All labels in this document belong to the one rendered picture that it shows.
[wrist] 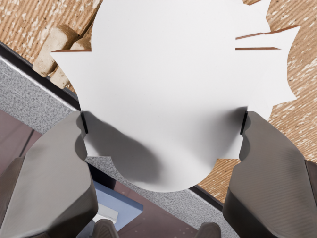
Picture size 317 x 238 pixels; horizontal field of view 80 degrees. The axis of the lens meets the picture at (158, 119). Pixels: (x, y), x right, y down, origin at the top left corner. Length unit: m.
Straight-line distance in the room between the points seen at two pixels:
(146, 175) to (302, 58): 0.21
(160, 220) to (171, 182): 2.15
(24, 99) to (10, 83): 0.03
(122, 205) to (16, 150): 1.56
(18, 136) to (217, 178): 1.69
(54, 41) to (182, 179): 0.18
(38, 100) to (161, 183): 0.23
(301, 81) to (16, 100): 0.39
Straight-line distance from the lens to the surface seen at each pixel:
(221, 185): 0.37
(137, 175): 0.16
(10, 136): 1.92
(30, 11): 0.27
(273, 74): 0.23
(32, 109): 0.35
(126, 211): 0.55
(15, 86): 0.34
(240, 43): 0.19
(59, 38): 0.23
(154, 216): 2.24
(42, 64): 0.25
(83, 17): 0.24
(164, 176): 0.16
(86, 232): 0.54
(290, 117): 0.31
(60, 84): 0.24
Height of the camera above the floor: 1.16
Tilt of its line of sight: 58 degrees down
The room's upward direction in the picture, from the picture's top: 175 degrees counter-clockwise
